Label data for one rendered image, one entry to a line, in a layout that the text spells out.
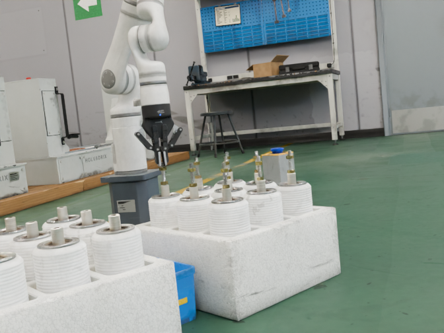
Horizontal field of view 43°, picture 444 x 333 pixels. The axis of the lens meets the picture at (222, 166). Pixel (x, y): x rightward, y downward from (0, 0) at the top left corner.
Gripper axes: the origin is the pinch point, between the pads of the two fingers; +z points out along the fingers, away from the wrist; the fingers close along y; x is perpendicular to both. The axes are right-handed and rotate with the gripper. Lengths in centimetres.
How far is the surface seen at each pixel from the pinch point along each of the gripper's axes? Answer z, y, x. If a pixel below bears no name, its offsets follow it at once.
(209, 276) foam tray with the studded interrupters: 26.0, 2.1, -24.7
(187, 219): 14.3, 1.3, -14.5
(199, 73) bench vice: -50, 156, 435
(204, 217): 14.1, 5.2, -15.7
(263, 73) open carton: -43, 222, 414
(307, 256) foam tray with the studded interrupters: 26.8, 28.8, -22.0
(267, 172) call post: 9.4, 35.2, 12.2
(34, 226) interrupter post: 7.7, -33.8, -28.7
